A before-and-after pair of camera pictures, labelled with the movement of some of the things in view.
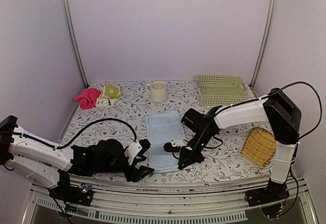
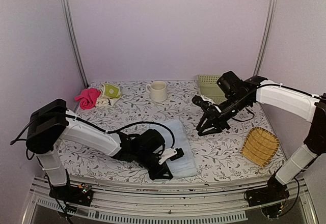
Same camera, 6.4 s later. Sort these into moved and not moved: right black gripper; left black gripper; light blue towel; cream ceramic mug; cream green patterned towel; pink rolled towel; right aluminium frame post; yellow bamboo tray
Moved: left black gripper; right black gripper; light blue towel
Not moved: yellow bamboo tray; pink rolled towel; right aluminium frame post; cream ceramic mug; cream green patterned towel
